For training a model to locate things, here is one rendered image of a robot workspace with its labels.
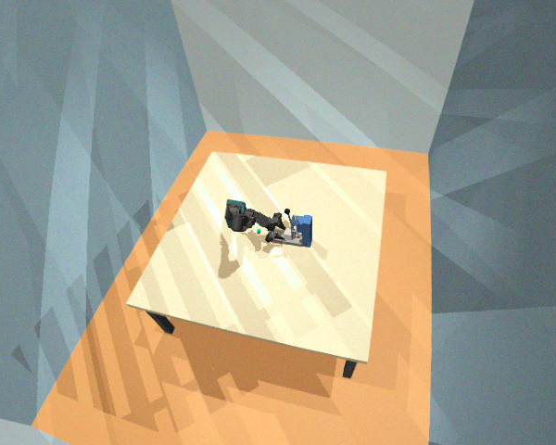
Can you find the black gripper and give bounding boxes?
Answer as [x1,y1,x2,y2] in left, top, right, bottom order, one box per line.
[265,212,285,243]

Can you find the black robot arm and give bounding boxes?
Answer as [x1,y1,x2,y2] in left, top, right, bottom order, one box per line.
[224,203,282,232]

